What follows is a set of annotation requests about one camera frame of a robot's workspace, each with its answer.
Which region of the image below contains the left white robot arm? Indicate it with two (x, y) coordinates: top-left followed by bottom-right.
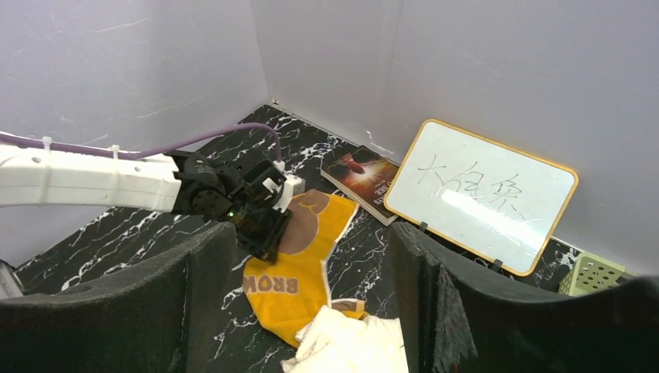
(1, 144), (304, 263)

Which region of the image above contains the yellow bear towel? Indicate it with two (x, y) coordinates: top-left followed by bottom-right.
(242, 190), (367, 347)

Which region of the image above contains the small whiteboard orange frame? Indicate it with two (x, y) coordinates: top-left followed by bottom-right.
(384, 119), (579, 277)

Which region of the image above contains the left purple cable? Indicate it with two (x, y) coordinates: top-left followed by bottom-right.
(0, 121), (284, 163)

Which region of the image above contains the dark paperback book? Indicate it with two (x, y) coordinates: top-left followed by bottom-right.
(320, 145), (399, 226)

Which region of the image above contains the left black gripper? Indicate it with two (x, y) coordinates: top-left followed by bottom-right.
(169, 150), (304, 264)

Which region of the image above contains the white towel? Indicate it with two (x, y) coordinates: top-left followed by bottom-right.
(281, 306), (409, 373)

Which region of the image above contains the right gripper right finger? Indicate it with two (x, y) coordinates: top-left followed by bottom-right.
(388, 223), (658, 372)

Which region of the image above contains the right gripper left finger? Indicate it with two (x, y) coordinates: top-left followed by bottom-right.
(1, 223), (237, 372)

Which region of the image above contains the green plastic basket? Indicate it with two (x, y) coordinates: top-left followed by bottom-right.
(557, 252), (636, 297)

